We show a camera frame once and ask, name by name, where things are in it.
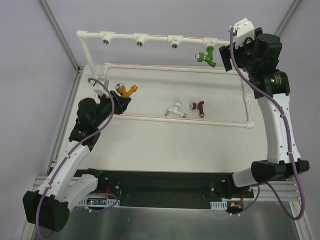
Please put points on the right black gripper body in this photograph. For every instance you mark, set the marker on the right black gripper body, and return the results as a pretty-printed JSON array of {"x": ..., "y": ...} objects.
[{"x": 227, "y": 58}]

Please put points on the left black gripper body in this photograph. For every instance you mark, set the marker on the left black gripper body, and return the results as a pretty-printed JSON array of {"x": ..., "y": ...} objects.
[{"x": 116, "y": 103}]

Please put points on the yellow faucet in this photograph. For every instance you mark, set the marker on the yellow faucet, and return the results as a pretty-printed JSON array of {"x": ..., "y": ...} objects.
[{"x": 123, "y": 92}]

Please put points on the white pipe frame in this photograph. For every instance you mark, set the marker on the white pipe frame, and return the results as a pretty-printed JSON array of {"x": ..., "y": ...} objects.
[{"x": 174, "y": 40}]

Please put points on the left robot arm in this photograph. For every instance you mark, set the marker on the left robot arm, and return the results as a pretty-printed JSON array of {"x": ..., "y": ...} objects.
[{"x": 51, "y": 204}]

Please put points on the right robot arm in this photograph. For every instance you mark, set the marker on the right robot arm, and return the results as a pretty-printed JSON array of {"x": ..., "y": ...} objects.
[{"x": 255, "y": 56}]

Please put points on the green faucet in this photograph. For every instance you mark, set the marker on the green faucet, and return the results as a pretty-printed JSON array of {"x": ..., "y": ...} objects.
[{"x": 208, "y": 58}]

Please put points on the white faucet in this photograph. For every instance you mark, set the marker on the white faucet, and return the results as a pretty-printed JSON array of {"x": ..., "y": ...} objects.
[{"x": 176, "y": 110}]

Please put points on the dark red faucet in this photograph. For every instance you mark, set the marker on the dark red faucet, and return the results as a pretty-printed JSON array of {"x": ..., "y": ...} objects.
[{"x": 198, "y": 106}]

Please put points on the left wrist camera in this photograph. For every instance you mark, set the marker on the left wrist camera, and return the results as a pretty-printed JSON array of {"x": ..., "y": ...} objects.
[{"x": 99, "y": 86}]

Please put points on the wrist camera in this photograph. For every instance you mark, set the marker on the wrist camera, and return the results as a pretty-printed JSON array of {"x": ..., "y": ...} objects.
[
  {"x": 99, "y": 86},
  {"x": 242, "y": 30}
]

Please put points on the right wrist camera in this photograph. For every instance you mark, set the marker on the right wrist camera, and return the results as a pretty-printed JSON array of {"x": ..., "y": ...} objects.
[{"x": 242, "y": 30}]

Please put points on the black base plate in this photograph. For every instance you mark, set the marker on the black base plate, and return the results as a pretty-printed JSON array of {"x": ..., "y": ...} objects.
[{"x": 173, "y": 190}]

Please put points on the left cable duct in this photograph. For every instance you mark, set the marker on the left cable duct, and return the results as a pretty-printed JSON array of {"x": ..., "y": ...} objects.
[{"x": 98, "y": 202}]

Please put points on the cable duct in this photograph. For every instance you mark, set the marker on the cable duct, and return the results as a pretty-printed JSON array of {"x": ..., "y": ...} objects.
[
  {"x": 98, "y": 202},
  {"x": 225, "y": 205}
]

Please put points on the right cable duct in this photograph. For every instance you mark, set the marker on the right cable duct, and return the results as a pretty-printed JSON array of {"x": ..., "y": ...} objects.
[{"x": 225, "y": 205}]

